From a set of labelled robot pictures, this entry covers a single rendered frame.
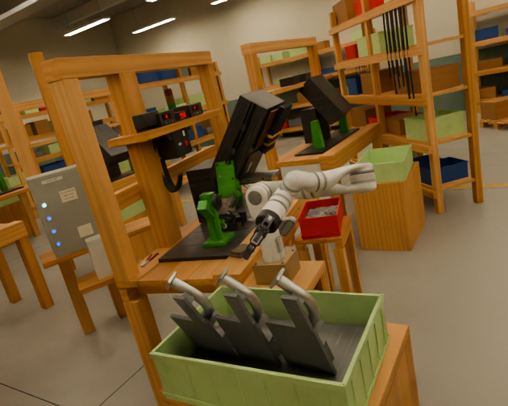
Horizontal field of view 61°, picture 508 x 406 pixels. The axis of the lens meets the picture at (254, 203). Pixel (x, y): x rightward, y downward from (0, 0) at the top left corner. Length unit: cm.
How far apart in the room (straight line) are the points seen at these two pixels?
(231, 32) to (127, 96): 1062
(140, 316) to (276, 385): 123
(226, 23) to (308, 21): 248
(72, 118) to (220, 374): 130
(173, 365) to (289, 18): 1109
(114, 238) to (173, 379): 93
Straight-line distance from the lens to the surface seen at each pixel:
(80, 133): 207
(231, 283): 119
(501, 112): 854
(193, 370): 134
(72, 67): 213
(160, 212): 243
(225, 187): 246
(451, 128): 474
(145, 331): 233
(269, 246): 177
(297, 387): 117
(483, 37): 1025
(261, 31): 1239
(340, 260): 235
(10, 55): 1362
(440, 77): 464
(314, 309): 114
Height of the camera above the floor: 167
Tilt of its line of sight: 16 degrees down
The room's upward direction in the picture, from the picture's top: 13 degrees counter-clockwise
